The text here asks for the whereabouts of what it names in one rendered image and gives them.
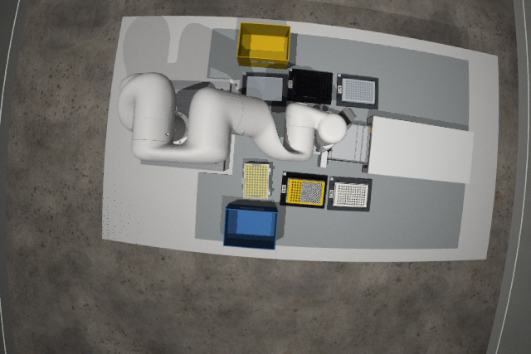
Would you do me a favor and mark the blue open-top bin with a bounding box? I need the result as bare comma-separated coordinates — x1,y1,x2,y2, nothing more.
223,204,278,250

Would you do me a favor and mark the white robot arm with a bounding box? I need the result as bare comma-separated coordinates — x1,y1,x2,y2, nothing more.
117,72,355,164

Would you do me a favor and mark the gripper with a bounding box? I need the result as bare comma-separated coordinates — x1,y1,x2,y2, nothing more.
314,143,334,153

